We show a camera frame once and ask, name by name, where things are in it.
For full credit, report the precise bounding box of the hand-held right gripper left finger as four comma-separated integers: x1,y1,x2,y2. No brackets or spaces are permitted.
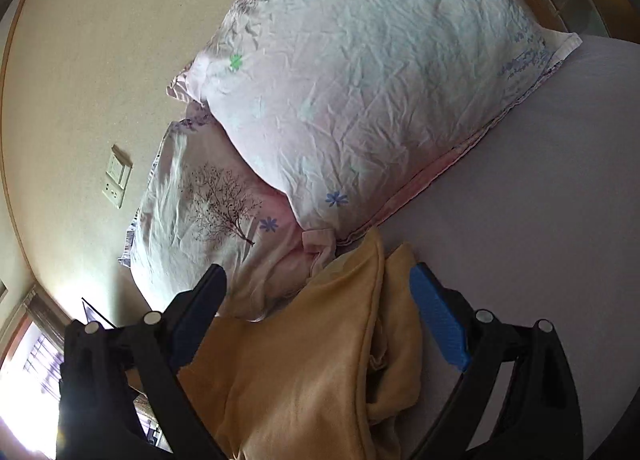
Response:
56,263,236,460

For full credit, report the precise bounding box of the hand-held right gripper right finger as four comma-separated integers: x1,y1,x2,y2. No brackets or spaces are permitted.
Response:
407,262,585,460

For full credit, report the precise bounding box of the yellow small garment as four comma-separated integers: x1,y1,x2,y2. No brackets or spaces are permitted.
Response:
177,226,423,460

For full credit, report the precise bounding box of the tree print pink pillow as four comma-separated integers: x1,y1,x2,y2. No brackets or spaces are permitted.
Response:
117,105,336,322

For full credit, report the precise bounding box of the grey bed sheet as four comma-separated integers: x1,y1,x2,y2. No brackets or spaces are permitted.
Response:
345,33,640,460

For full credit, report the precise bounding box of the window with curtain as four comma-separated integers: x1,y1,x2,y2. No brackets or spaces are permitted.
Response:
0,285,91,460

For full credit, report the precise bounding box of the floral white pillow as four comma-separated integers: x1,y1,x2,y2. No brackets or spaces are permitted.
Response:
166,0,583,247

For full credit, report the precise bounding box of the white wall switch socket panel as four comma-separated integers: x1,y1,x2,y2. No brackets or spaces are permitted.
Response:
101,143,133,211

